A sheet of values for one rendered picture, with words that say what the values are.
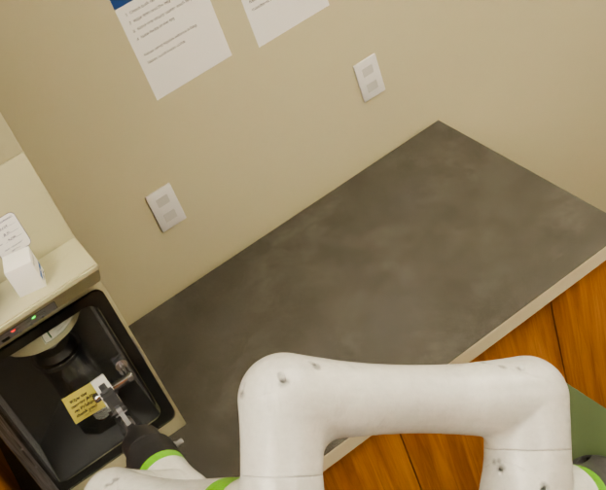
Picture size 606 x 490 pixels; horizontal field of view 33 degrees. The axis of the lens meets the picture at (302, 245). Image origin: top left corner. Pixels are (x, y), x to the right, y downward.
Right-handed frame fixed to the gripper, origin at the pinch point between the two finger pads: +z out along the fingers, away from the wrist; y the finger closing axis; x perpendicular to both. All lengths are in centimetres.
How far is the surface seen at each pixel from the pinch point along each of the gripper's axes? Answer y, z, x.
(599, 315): -49, -21, -104
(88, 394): -1.5, 4.3, 3.1
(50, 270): 31.0, 0.3, -3.6
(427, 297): -26, -5, -70
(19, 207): 42.1, 5.7, -5.4
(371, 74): -4, 48, -100
